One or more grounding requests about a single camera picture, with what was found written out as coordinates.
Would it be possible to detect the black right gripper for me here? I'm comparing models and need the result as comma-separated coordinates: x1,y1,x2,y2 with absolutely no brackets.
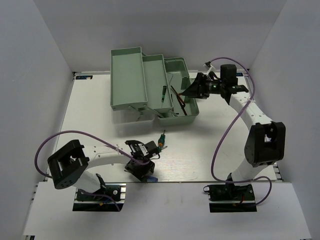
182,72,225,100

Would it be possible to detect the long brown hex key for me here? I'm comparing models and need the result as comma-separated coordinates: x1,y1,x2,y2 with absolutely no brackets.
181,107,188,116

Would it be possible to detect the brown hex key front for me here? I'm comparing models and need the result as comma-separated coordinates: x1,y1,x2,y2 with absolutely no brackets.
170,85,178,96

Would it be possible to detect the thin green precision screwdriver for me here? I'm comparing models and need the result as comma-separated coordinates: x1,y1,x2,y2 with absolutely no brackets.
161,85,168,103

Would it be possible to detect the mint green plastic toolbox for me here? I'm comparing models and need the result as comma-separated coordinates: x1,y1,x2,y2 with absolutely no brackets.
110,46,200,127

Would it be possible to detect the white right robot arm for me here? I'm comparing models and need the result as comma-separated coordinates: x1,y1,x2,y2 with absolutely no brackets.
181,59,286,200

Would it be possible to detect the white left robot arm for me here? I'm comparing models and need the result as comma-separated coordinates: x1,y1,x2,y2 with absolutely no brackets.
47,139,162,200

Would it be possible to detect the stubby green screwdriver front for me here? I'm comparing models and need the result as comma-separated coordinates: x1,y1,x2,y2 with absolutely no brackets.
157,146,167,152

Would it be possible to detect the stubby green screwdriver near box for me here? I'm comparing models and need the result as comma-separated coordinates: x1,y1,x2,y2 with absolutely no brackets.
157,130,166,148

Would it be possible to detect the blue red handled screwdriver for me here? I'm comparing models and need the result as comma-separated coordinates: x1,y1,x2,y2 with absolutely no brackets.
145,176,158,183

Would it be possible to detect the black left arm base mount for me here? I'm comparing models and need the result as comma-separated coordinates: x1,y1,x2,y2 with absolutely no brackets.
72,183,126,213

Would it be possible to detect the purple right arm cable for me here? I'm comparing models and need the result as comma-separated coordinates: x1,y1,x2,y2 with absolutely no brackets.
204,57,273,206

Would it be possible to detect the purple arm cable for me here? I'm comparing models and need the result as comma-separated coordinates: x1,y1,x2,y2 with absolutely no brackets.
35,129,161,212
204,57,273,206

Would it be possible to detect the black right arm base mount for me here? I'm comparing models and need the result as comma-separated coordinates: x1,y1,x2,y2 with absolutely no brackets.
203,184,257,213

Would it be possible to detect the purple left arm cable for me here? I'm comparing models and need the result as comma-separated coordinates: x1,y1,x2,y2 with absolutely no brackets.
35,129,161,212

